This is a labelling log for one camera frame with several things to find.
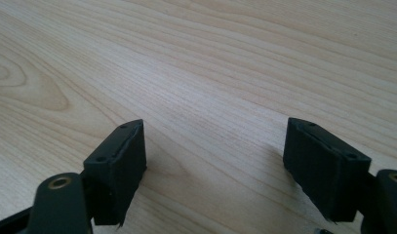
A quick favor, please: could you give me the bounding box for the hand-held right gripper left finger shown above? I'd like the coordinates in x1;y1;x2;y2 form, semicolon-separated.
83;118;148;227

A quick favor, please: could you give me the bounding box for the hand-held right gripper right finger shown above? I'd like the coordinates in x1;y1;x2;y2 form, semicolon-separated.
282;117;373;224

